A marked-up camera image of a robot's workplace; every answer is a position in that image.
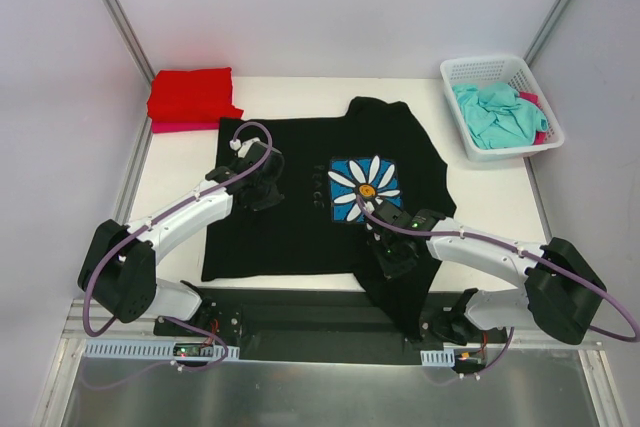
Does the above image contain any crumpled pink t-shirt in basket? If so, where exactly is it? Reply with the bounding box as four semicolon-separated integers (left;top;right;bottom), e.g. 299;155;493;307
519;91;549;145

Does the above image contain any folded pink t-shirt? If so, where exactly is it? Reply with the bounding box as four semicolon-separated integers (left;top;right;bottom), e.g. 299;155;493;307
151;120;219;134

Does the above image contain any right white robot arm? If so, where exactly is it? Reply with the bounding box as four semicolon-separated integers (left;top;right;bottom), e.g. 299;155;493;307
364;201;604;346

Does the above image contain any aluminium front rail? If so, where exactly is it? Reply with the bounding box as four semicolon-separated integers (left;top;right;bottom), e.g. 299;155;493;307
62;299;155;340

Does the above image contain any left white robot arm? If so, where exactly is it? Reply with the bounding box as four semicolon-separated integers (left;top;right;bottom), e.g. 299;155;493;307
77;138;284;336

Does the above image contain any black daisy print t-shirt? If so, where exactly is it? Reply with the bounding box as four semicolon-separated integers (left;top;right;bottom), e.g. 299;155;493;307
201;97;456;340

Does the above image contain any left aluminium frame post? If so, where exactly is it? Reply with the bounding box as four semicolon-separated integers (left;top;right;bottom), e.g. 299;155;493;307
77;0;156;86

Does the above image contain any white plastic basket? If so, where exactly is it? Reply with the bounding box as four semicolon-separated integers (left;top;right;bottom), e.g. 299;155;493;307
440;55;565;162

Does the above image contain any folded red t-shirt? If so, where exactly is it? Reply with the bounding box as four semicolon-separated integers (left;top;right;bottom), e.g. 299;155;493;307
147;67;244;124

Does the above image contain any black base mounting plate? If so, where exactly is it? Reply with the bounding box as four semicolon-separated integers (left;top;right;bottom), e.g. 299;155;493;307
152;289;516;363

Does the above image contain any crumpled teal t-shirt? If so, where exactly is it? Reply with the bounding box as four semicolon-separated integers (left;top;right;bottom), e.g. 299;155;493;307
452;82;539;150

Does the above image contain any right white cable duct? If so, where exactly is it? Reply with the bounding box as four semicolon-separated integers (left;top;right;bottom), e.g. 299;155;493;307
420;348;456;368

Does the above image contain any left white cable duct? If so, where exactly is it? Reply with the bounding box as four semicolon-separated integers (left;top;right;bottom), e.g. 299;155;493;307
84;340;240;362

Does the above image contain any white cable duct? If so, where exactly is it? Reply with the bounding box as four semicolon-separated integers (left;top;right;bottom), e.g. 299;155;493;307
420;348;456;368
84;340;240;362

